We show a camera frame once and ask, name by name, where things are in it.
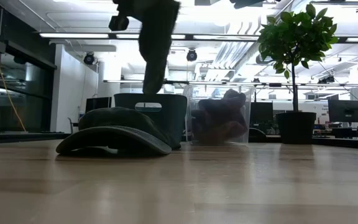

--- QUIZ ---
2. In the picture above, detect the black ceiling track rail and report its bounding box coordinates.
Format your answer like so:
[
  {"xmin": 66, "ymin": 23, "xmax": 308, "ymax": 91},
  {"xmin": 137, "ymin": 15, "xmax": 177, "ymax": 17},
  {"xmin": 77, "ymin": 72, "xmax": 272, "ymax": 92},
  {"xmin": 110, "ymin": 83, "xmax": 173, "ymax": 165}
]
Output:
[{"xmin": 103, "ymin": 79, "xmax": 358, "ymax": 88}]

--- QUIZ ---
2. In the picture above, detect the long ceiling light strip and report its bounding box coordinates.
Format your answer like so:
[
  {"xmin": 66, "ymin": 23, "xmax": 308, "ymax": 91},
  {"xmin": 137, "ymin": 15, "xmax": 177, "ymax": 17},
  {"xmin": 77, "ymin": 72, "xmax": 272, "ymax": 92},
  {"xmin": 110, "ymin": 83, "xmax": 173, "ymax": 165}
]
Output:
[{"xmin": 39, "ymin": 32, "xmax": 358, "ymax": 44}]

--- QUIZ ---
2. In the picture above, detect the dark green cap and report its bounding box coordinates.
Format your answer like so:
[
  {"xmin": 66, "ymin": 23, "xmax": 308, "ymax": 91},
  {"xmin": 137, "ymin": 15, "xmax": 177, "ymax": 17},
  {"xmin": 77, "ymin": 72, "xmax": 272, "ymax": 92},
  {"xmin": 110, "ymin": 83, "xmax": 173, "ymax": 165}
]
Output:
[{"xmin": 137, "ymin": 0, "xmax": 181, "ymax": 95}]

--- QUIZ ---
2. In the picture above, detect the small green leafy tree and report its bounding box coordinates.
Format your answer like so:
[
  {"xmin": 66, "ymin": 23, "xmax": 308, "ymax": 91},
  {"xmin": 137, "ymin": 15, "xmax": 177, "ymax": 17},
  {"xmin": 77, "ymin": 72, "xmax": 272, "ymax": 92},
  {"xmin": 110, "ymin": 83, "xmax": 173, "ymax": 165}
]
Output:
[{"xmin": 257, "ymin": 3, "xmax": 340, "ymax": 113}]

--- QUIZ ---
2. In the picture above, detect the black plant pot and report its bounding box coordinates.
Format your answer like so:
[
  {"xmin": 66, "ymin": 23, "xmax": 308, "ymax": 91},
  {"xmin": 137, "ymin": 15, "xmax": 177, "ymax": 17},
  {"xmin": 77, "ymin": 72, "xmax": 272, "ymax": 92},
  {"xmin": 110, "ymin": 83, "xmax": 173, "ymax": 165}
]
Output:
[{"xmin": 275, "ymin": 111, "xmax": 317, "ymax": 145}]

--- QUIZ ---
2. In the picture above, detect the green cap with stitched brim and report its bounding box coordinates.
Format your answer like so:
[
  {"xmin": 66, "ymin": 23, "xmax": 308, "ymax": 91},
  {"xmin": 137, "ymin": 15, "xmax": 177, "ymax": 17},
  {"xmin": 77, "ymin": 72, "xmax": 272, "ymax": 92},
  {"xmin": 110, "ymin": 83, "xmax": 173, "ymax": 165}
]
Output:
[{"xmin": 55, "ymin": 106, "xmax": 182, "ymax": 157}]

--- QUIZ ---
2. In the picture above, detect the dark computer monitor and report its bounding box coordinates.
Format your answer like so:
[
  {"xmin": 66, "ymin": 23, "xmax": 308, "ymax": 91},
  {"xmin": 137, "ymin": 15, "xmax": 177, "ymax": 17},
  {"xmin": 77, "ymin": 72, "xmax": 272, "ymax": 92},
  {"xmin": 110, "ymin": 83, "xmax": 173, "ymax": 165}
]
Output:
[
  {"xmin": 249, "ymin": 101, "xmax": 274, "ymax": 125},
  {"xmin": 328, "ymin": 99, "xmax": 358, "ymax": 123},
  {"xmin": 85, "ymin": 96, "xmax": 112, "ymax": 113}
]

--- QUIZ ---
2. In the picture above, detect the clear plastic bin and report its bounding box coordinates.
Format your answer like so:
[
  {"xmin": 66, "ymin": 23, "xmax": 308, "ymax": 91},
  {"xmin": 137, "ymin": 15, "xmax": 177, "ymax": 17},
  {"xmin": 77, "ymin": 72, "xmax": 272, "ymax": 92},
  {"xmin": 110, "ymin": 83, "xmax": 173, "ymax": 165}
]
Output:
[{"xmin": 181, "ymin": 83, "xmax": 256, "ymax": 146}]

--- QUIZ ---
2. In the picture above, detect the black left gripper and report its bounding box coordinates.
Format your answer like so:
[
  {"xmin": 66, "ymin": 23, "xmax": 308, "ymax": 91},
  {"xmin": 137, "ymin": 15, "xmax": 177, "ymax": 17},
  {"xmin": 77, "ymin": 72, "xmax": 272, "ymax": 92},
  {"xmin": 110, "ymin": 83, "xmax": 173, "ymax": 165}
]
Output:
[{"xmin": 108, "ymin": 0, "xmax": 142, "ymax": 32}]

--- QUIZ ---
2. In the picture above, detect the teal plastic bin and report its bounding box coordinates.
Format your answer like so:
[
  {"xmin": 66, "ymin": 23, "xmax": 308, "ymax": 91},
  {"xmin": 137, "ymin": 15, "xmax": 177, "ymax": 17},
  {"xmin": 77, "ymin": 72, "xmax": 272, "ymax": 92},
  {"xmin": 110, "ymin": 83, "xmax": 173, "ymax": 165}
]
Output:
[{"xmin": 113, "ymin": 93, "xmax": 188, "ymax": 149}]

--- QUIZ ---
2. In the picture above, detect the yellow cable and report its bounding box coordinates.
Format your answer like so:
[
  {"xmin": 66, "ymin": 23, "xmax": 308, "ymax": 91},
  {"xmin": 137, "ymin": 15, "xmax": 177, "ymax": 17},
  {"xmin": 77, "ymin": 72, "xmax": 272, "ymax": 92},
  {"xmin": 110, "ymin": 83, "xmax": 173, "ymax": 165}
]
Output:
[{"xmin": 0, "ymin": 0, "xmax": 27, "ymax": 133}]

